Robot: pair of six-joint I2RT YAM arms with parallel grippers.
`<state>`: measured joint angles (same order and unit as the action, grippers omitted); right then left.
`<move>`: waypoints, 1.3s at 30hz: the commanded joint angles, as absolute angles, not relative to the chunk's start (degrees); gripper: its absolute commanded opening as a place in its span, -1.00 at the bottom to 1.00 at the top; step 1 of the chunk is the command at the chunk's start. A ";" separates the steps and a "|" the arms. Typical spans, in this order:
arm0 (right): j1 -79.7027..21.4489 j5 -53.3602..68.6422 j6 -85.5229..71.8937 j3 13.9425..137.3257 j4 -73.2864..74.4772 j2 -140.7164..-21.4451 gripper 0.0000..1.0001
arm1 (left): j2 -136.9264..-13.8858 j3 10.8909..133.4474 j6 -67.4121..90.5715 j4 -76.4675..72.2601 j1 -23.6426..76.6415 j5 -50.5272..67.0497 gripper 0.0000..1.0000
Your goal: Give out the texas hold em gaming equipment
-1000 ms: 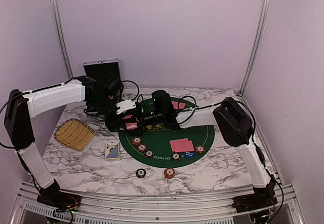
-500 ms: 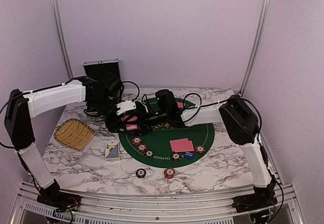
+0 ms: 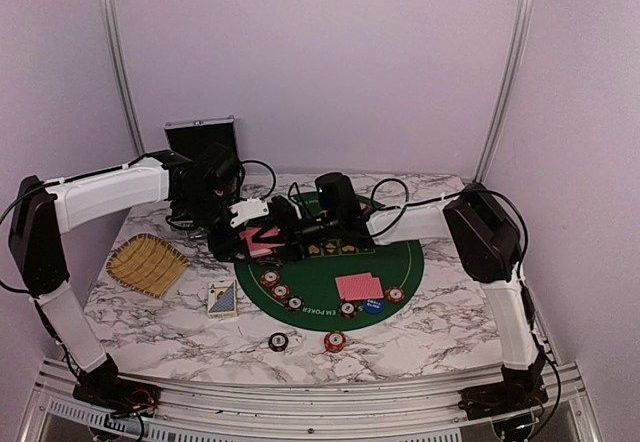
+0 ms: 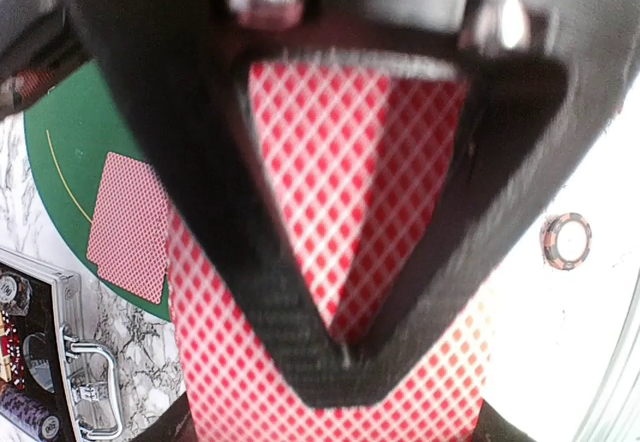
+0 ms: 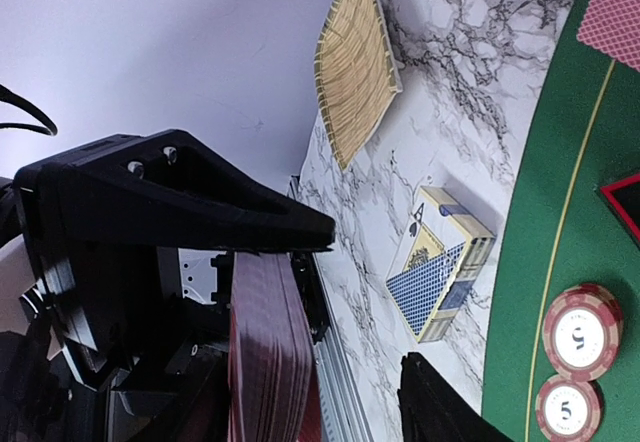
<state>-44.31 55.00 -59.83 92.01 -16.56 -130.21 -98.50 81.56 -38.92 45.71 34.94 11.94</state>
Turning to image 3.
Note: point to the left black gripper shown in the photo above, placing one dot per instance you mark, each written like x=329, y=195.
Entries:
x=223, y=246

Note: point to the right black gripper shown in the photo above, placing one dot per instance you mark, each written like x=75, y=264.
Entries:
x=291, y=226

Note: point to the red-backed card deck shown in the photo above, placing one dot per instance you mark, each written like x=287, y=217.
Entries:
x=257, y=249

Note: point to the black poker chip stack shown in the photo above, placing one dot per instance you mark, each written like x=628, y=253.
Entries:
x=278, y=342

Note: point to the dealt card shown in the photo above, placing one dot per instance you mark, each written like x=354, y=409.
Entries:
x=353, y=287

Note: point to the red poker chip stack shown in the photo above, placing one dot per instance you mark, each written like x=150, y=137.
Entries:
x=335, y=341

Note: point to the blue small blind button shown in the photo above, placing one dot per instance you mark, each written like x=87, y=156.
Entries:
x=374, y=306

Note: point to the triangular all-in button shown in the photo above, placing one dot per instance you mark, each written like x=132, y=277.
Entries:
x=269, y=261

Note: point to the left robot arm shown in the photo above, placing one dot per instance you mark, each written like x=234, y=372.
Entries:
x=44, y=210

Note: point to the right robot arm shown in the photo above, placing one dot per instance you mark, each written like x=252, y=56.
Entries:
x=490, y=242

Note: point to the playing card box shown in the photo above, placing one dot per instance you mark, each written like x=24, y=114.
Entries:
x=222, y=299

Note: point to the woven bamboo tray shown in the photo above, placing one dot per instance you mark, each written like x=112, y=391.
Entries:
x=147, y=264

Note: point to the round green poker mat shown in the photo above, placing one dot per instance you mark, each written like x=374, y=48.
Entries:
x=400, y=265

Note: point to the aluminium poker case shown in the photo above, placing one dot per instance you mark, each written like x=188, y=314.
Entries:
x=200, y=139

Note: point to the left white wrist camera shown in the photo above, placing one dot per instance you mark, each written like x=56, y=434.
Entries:
x=246, y=210

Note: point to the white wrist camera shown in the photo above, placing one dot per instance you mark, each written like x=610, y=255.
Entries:
x=246, y=210
x=298, y=208

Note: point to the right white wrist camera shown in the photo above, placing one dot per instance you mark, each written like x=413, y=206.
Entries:
x=298, y=208

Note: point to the front aluminium rail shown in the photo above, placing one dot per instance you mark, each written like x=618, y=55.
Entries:
x=415, y=409

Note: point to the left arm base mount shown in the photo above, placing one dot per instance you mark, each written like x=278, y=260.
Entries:
x=122, y=397

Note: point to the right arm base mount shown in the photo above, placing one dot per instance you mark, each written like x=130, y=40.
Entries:
x=500, y=398

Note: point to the left aluminium frame post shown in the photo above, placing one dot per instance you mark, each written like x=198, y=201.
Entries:
x=114, y=42

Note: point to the aluminium frame post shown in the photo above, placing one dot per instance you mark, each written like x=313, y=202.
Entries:
x=114, y=42
x=515, y=54

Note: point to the right aluminium frame post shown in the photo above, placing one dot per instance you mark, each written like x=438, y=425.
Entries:
x=515, y=54

